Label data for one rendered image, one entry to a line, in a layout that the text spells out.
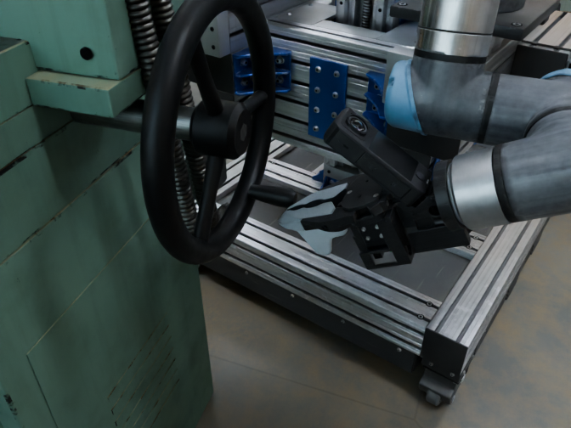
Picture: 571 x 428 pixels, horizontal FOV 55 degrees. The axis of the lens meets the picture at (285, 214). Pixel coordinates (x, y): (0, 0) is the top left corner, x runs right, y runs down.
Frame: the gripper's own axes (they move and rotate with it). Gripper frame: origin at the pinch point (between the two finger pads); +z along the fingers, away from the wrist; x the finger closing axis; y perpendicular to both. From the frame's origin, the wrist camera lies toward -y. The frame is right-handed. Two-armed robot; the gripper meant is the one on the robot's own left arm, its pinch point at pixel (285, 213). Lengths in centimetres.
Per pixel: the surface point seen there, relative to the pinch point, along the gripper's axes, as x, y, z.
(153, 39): -3.2, -23.8, 1.0
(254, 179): 3.8, -3.7, 4.4
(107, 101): -9.5, -21.2, 4.5
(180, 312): 8.0, 19.3, 37.9
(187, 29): -8.7, -23.5, -7.2
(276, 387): 22, 56, 44
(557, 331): 65, 87, -9
